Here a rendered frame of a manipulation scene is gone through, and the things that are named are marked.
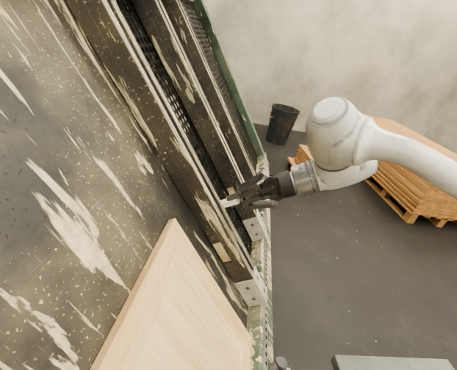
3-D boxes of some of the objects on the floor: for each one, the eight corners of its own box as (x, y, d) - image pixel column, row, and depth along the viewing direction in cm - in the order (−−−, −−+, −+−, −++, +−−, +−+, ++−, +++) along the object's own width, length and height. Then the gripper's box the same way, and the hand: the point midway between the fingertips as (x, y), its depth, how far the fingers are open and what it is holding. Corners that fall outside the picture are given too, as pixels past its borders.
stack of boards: (471, 232, 358) (513, 184, 319) (404, 223, 342) (441, 171, 302) (375, 154, 567) (393, 120, 527) (330, 146, 550) (346, 110, 511)
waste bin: (292, 148, 491) (303, 114, 458) (264, 144, 483) (275, 109, 450) (284, 137, 537) (295, 106, 504) (259, 133, 529) (268, 100, 496)
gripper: (299, 193, 80) (228, 214, 87) (285, 156, 75) (211, 182, 82) (302, 207, 73) (225, 228, 81) (287, 168, 68) (206, 194, 75)
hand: (228, 202), depth 80 cm, fingers closed
